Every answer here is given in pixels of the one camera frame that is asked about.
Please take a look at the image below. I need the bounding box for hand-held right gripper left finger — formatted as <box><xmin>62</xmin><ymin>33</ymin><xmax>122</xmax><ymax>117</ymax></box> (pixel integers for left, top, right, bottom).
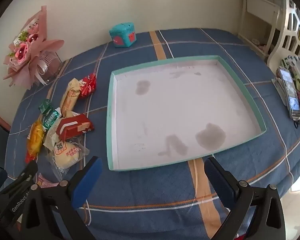
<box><xmin>20</xmin><ymin>156</ymin><xmax>103</xmax><ymax>240</ymax></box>

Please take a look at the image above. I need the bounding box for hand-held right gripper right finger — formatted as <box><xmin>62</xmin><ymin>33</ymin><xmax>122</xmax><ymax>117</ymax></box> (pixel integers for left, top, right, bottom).
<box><xmin>204</xmin><ymin>156</ymin><xmax>287</xmax><ymax>240</ymax></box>

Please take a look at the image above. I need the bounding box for pink snack packet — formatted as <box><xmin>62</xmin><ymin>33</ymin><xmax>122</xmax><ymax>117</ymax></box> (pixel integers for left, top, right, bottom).
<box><xmin>36</xmin><ymin>173</ymin><xmax>60</xmax><ymax>188</ymax></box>

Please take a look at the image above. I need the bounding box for clear bun packet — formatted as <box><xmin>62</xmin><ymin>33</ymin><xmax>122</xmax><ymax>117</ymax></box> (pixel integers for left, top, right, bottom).
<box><xmin>45</xmin><ymin>139</ymin><xmax>90</xmax><ymax>180</ymax></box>

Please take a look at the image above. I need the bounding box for yellow jelly packet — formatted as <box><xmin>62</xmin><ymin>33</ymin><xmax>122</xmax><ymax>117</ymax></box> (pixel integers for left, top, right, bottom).
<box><xmin>26</xmin><ymin>120</ymin><xmax>46</xmax><ymax>157</ymax></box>

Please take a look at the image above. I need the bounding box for pale yellow cake packet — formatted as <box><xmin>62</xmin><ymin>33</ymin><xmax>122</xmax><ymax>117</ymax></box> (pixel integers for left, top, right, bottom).
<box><xmin>43</xmin><ymin>126</ymin><xmax>65</xmax><ymax>153</ymax></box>

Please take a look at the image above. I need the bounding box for red box packet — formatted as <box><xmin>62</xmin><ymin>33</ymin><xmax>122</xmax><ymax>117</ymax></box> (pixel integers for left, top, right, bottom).
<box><xmin>55</xmin><ymin>113</ymin><xmax>95</xmax><ymax>140</ymax></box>

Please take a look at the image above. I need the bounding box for green white cracker packet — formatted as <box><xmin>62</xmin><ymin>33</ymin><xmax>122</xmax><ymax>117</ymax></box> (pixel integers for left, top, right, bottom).
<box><xmin>41</xmin><ymin>107</ymin><xmax>63</xmax><ymax>130</ymax></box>

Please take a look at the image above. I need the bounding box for small green packet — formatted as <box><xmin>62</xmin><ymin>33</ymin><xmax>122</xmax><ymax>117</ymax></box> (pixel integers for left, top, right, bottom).
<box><xmin>38</xmin><ymin>99</ymin><xmax>52</xmax><ymax>115</ymax></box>

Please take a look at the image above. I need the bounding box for teal rimmed white box tray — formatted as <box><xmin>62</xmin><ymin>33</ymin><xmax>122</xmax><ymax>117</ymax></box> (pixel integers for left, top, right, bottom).
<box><xmin>106</xmin><ymin>55</ymin><xmax>267</xmax><ymax>172</ymax></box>

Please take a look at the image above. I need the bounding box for beige orange cracker packet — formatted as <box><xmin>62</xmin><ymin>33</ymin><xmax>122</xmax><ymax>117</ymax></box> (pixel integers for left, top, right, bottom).
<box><xmin>59</xmin><ymin>78</ymin><xmax>81</xmax><ymax>118</ymax></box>

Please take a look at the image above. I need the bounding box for red snack packet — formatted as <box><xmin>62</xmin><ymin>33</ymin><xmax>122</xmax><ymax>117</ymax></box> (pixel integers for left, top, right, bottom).
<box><xmin>77</xmin><ymin>73</ymin><xmax>97</xmax><ymax>98</ymax></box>

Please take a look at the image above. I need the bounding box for blue plaid bedsheet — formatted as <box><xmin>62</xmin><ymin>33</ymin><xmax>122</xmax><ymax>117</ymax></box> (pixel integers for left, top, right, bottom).
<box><xmin>4</xmin><ymin>27</ymin><xmax>300</xmax><ymax>240</ymax></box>

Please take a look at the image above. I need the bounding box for clear acrylic box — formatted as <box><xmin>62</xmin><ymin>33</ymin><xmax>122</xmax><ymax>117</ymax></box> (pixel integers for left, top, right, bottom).
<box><xmin>39</xmin><ymin>51</ymin><xmax>64</xmax><ymax>84</ymax></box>

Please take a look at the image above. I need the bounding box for smartphone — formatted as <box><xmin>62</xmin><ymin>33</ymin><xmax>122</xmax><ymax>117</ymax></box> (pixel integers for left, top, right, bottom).
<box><xmin>276</xmin><ymin>66</ymin><xmax>300</xmax><ymax>119</ymax></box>

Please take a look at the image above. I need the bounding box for pink flower bouquet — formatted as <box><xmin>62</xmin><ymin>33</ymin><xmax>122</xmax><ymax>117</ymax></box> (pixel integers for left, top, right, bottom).
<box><xmin>2</xmin><ymin>5</ymin><xmax>65</xmax><ymax>90</ymax></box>

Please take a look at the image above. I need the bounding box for teal cube box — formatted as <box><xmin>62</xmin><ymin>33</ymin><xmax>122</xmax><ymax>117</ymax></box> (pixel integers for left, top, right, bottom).
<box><xmin>109</xmin><ymin>22</ymin><xmax>138</xmax><ymax>48</ymax></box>

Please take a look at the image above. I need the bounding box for white chair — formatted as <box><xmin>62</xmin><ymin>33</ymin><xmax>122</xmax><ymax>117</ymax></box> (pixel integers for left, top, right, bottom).
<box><xmin>267</xmin><ymin>0</ymin><xmax>300</xmax><ymax>67</ymax></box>

